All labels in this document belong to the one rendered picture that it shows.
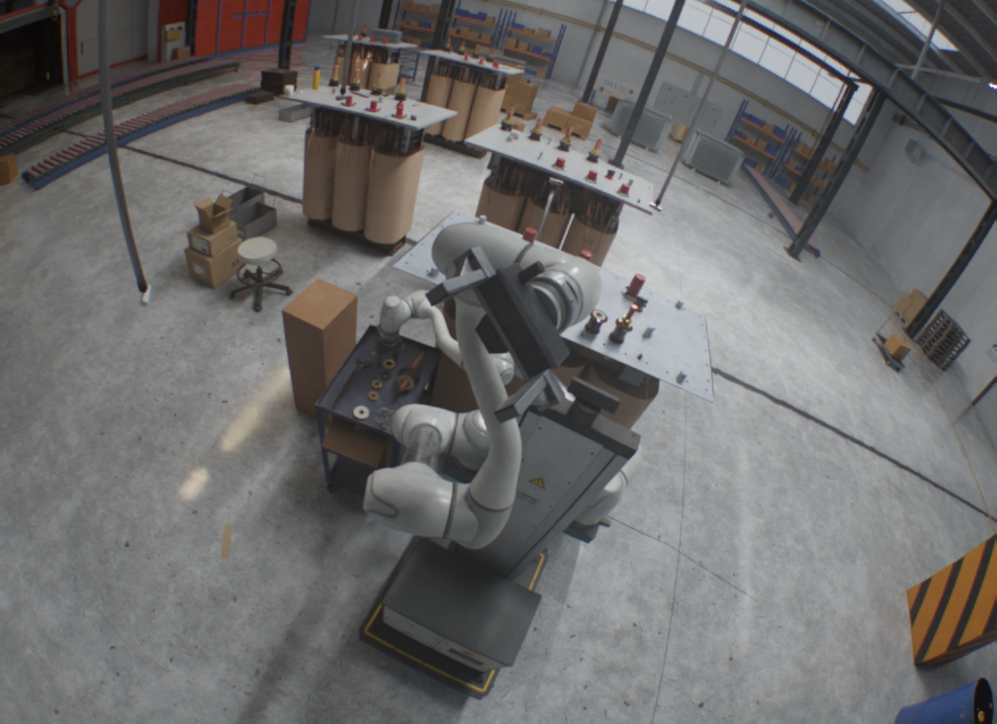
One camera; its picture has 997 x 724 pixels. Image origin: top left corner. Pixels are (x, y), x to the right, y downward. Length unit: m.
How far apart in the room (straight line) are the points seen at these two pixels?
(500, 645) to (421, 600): 0.35
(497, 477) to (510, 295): 0.46
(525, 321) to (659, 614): 2.80
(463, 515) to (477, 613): 0.91
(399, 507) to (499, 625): 0.98
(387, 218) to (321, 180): 0.84
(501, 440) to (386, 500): 0.29
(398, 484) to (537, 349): 0.54
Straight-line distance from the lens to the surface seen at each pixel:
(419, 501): 0.93
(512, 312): 0.50
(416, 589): 1.78
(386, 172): 4.12
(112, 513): 3.24
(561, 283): 0.57
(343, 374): 2.25
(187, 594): 2.84
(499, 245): 0.68
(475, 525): 0.95
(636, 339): 2.20
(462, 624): 1.78
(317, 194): 4.73
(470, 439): 1.49
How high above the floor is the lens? 2.57
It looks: 42 degrees down
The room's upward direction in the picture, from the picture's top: 19 degrees clockwise
